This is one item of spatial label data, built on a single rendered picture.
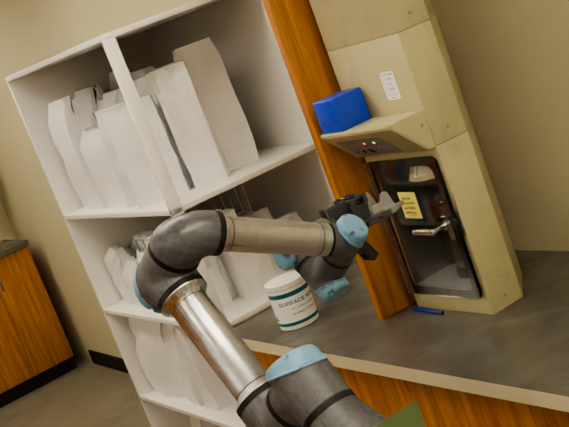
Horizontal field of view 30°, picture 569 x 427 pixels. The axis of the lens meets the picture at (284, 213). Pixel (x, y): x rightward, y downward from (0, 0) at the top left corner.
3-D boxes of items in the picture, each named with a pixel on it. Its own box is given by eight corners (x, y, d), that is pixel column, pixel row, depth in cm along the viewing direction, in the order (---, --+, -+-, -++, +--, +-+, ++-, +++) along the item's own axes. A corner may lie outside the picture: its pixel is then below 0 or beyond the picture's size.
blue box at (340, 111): (350, 121, 292) (339, 91, 290) (372, 118, 283) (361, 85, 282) (323, 134, 287) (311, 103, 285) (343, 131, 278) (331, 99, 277)
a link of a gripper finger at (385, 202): (401, 184, 260) (368, 199, 258) (409, 207, 261) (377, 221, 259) (396, 183, 263) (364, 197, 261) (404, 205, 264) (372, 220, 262)
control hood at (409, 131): (362, 154, 295) (350, 120, 293) (437, 146, 267) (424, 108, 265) (331, 169, 289) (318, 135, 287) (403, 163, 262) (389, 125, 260)
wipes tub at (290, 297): (305, 311, 339) (289, 268, 337) (328, 314, 328) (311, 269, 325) (273, 329, 333) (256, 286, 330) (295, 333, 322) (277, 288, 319)
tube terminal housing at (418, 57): (478, 270, 316) (394, 24, 301) (559, 274, 288) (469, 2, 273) (417, 307, 304) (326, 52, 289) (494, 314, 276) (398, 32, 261)
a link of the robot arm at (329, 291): (339, 278, 238) (309, 244, 242) (319, 310, 245) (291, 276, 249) (362, 269, 243) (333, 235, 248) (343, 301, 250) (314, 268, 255)
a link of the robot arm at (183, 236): (160, 191, 219) (361, 206, 241) (144, 227, 226) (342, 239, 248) (172, 231, 211) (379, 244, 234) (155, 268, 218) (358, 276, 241)
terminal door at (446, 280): (413, 291, 302) (367, 161, 294) (483, 298, 275) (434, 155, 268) (411, 293, 301) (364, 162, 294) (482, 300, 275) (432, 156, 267)
